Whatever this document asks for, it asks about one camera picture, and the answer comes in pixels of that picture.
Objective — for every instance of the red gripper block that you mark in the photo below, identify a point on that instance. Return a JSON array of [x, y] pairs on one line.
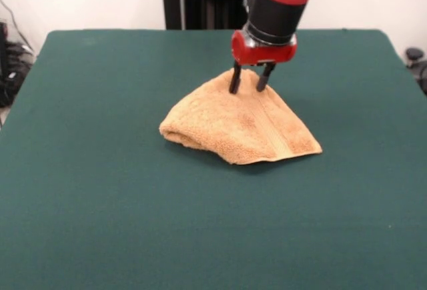
[[263, 53]]

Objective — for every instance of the tan terry towel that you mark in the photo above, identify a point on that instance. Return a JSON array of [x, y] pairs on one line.
[[217, 126]]

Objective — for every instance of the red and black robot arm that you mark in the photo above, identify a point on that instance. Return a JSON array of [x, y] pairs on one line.
[[280, 6]]

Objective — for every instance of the dark wheeled stand base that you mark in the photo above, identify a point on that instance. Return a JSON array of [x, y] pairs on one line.
[[415, 55]]

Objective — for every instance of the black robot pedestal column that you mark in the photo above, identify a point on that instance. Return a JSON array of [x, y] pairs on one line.
[[207, 0]]

